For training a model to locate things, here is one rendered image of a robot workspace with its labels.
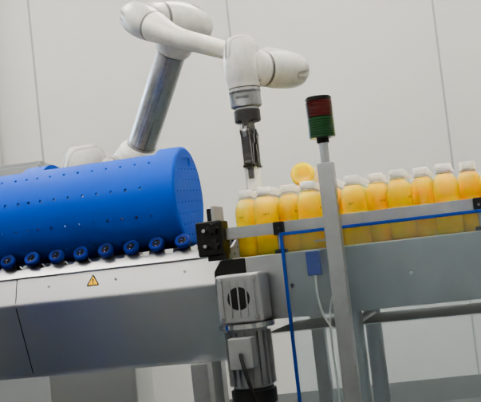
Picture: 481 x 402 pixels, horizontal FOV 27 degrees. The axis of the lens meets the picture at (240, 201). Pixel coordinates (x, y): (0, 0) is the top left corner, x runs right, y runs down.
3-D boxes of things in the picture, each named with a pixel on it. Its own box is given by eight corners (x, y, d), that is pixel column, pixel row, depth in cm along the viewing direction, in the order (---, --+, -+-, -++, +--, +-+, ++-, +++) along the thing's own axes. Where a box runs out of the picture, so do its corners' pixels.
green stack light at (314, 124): (311, 140, 243) (309, 120, 243) (337, 137, 241) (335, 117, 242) (307, 138, 237) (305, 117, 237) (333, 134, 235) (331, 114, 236)
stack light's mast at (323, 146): (314, 165, 243) (307, 100, 244) (340, 162, 241) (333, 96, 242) (310, 163, 236) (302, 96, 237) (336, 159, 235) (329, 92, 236)
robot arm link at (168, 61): (93, 184, 367) (143, 182, 381) (114, 209, 357) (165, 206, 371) (151, -9, 331) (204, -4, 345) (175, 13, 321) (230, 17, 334)
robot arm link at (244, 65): (242, 84, 277) (277, 85, 285) (235, 29, 278) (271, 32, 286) (218, 92, 286) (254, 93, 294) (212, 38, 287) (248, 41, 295)
